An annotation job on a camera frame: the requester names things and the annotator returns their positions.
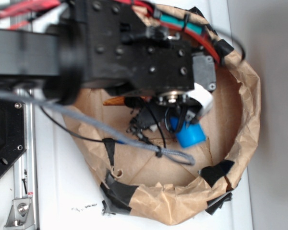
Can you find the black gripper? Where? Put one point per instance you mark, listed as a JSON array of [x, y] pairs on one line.
[[179, 110]]

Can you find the blue plastic bottle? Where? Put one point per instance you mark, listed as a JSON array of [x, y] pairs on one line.
[[190, 135]]

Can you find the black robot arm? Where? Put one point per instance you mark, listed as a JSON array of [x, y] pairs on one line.
[[129, 48]]

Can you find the brown conch seashell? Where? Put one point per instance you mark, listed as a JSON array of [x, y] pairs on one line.
[[120, 100]]

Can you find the brown paper bag bin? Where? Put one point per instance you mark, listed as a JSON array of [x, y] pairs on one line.
[[135, 181]]

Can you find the aluminium extrusion rail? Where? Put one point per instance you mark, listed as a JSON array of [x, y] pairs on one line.
[[25, 170]]

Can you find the black hexagonal base plate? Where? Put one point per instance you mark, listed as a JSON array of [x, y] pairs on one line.
[[12, 134]]

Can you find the metal corner bracket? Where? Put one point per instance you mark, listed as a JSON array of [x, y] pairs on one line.
[[21, 216]]

